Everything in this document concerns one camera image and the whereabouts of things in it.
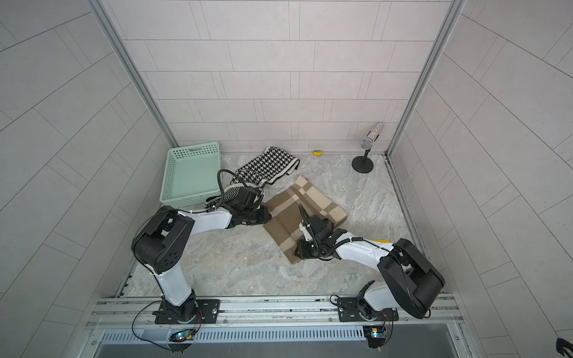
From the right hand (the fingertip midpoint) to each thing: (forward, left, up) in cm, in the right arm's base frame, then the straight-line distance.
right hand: (298, 254), depth 84 cm
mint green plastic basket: (+42, +51, +1) cm, 67 cm away
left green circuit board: (-23, +35, +4) cm, 43 cm away
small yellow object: (+53, -13, +1) cm, 55 cm away
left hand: (+17, +9, +1) cm, 19 cm away
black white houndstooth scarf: (+44, +11, +3) cm, 46 cm away
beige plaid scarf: (+9, +5, +4) cm, 11 cm away
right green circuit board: (-26, -22, -1) cm, 35 cm away
